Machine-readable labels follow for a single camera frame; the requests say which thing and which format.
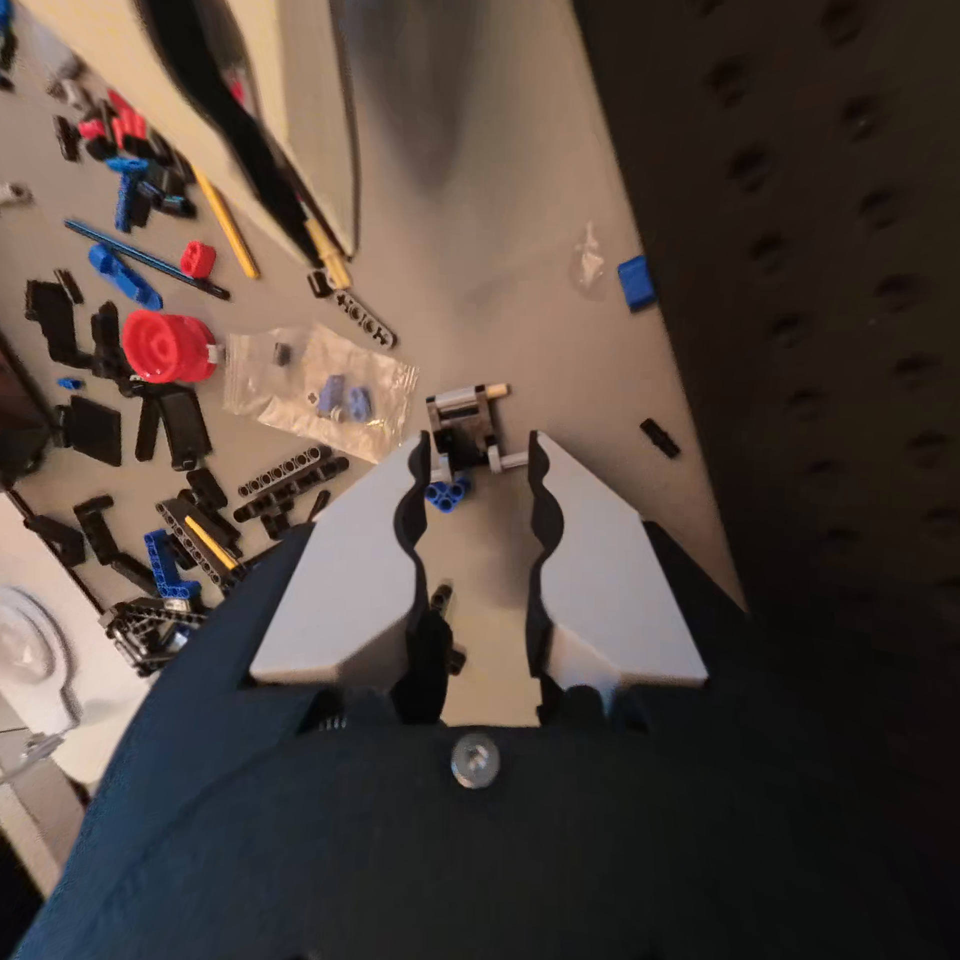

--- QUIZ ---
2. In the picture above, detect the blue short liftarm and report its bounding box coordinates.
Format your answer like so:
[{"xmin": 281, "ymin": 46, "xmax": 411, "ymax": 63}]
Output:
[{"xmin": 423, "ymin": 476, "xmax": 474, "ymax": 515}]

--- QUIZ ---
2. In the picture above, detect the black square panel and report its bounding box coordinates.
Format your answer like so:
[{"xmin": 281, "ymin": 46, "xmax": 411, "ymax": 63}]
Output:
[{"xmin": 54, "ymin": 395, "xmax": 123, "ymax": 468}]

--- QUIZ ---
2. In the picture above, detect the dark grey thin liftarm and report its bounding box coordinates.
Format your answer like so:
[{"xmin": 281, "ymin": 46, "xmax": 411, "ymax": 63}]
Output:
[{"xmin": 330, "ymin": 288, "xmax": 399, "ymax": 350}]

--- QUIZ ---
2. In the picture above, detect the dark grey long beam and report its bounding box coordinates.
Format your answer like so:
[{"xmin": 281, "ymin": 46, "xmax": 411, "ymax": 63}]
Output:
[{"xmin": 237, "ymin": 444, "xmax": 333, "ymax": 498}]

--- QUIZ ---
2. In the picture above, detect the yellow axle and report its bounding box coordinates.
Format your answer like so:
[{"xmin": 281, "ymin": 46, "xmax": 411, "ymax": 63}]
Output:
[{"xmin": 191, "ymin": 166, "xmax": 261, "ymax": 281}]

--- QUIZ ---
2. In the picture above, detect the black bracket piece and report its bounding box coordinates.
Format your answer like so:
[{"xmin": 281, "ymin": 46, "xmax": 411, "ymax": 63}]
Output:
[{"xmin": 24, "ymin": 268, "xmax": 85, "ymax": 361}]

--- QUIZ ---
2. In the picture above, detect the blue angled beam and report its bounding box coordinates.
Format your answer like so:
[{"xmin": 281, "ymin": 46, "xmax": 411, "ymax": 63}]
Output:
[{"xmin": 144, "ymin": 528, "xmax": 202, "ymax": 601}]

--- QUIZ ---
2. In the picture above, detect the pile of small connector pieces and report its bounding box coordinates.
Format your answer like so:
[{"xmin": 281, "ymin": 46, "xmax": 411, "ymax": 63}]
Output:
[{"xmin": 45, "ymin": 45, "xmax": 200, "ymax": 234}]

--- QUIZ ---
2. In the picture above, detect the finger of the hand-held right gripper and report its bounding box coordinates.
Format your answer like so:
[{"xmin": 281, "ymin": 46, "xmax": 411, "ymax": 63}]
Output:
[
  {"xmin": 18, "ymin": 0, "xmax": 335, "ymax": 265},
  {"xmin": 225, "ymin": 0, "xmax": 363, "ymax": 261}
]

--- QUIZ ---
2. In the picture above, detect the yellow axle rod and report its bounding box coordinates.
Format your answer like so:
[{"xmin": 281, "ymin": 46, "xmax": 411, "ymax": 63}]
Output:
[{"xmin": 183, "ymin": 515, "xmax": 241, "ymax": 573}]

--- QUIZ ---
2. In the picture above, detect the white booklet stand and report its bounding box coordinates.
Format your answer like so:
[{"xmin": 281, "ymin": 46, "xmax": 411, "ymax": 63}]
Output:
[{"xmin": 0, "ymin": 491, "xmax": 162, "ymax": 789}]

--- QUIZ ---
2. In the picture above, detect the clear plastic scrap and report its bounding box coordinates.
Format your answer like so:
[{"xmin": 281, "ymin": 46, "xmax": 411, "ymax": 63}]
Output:
[{"xmin": 566, "ymin": 221, "xmax": 612, "ymax": 301}]

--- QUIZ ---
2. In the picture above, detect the red wheel rim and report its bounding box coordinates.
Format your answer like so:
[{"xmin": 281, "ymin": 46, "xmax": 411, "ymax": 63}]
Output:
[{"xmin": 121, "ymin": 309, "xmax": 219, "ymax": 385}]

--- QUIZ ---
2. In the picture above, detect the blue wedge panel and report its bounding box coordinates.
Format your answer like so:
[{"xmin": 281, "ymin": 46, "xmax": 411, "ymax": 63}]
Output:
[{"xmin": 87, "ymin": 243, "xmax": 165, "ymax": 312}]

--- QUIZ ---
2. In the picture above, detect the black long pin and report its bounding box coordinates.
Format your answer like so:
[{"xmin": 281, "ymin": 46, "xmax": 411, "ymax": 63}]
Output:
[{"xmin": 639, "ymin": 417, "xmax": 684, "ymax": 460}]

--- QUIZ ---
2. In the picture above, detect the black and grey brick assembly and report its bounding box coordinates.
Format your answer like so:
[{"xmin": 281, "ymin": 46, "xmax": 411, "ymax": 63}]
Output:
[{"xmin": 425, "ymin": 382, "xmax": 530, "ymax": 485}]

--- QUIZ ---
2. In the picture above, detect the black long beam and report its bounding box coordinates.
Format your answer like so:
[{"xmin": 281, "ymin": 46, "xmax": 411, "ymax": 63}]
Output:
[{"xmin": 232, "ymin": 456, "xmax": 351, "ymax": 525}]

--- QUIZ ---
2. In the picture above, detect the black glossy curved panel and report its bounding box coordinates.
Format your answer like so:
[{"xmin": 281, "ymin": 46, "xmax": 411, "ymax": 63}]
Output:
[{"xmin": 156, "ymin": 386, "xmax": 215, "ymax": 472}]

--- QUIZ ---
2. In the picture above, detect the blue small brick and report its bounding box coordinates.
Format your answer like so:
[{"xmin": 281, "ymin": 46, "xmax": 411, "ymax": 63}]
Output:
[{"xmin": 617, "ymin": 255, "xmax": 660, "ymax": 314}]

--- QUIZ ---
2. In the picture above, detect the black angled beam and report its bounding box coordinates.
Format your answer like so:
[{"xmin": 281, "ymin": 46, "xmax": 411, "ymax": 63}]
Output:
[{"xmin": 72, "ymin": 495, "xmax": 159, "ymax": 594}]

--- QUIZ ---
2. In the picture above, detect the black angled liftarm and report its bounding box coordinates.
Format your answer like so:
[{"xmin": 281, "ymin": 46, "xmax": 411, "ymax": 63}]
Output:
[{"xmin": 429, "ymin": 579, "xmax": 468, "ymax": 674}]

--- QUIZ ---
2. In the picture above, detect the black flat liftarm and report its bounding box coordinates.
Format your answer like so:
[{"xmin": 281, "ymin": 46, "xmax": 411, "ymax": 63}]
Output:
[{"xmin": 135, "ymin": 393, "xmax": 162, "ymax": 462}]

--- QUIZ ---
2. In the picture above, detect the clear zip bag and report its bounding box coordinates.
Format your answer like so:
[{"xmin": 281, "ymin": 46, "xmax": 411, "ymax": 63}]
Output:
[{"xmin": 222, "ymin": 322, "xmax": 420, "ymax": 466}]

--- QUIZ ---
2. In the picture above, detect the black connector block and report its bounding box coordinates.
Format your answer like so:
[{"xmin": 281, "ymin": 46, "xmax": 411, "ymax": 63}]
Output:
[{"xmin": 90, "ymin": 300, "xmax": 140, "ymax": 391}]

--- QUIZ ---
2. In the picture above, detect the black long axle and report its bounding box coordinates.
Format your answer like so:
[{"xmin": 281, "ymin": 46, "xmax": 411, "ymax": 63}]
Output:
[{"xmin": 63, "ymin": 219, "xmax": 232, "ymax": 301}]

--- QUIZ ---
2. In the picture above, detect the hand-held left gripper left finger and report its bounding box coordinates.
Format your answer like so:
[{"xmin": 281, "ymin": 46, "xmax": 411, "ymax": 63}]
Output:
[{"xmin": 247, "ymin": 429, "xmax": 455, "ymax": 725}]

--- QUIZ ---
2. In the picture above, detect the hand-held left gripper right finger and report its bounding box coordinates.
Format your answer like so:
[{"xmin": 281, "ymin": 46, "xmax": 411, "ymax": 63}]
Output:
[{"xmin": 525, "ymin": 429, "xmax": 710, "ymax": 725}]

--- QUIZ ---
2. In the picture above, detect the grey desk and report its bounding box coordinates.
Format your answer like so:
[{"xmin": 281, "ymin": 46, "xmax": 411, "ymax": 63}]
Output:
[{"xmin": 0, "ymin": 0, "xmax": 747, "ymax": 901}]

